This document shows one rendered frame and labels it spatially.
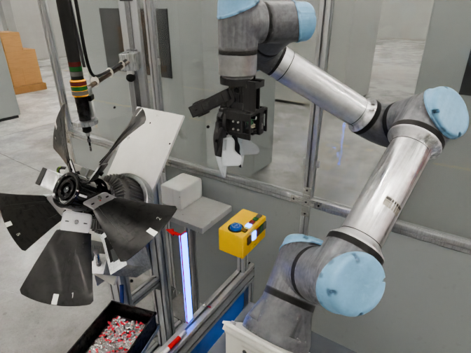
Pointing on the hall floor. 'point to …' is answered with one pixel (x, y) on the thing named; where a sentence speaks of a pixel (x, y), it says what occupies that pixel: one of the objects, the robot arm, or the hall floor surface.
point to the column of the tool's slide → (137, 50)
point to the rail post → (249, 293)
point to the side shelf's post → (193, 269)
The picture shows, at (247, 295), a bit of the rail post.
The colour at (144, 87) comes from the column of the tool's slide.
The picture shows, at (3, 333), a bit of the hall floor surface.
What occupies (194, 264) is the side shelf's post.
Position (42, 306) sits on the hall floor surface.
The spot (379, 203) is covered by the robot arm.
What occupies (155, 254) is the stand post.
